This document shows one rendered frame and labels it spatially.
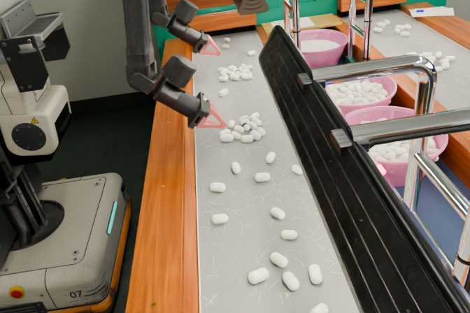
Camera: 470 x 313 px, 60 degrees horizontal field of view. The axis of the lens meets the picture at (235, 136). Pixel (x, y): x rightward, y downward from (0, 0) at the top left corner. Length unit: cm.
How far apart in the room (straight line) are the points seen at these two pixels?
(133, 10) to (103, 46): 202
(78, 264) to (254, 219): 86
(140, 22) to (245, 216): 50
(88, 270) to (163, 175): 65
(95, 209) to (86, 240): 17
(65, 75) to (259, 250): 254
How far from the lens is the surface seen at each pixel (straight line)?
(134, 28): 102
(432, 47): 170
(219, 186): 94
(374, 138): 42
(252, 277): 75
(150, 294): 76
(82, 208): 182
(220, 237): 85
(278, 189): 94
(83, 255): 161
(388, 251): 34
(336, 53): 164
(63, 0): 299
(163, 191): 95
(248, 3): 112
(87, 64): 309
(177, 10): 147
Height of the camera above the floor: 134
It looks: 32 degrees down
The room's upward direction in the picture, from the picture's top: 8 degrees counter-clockwise
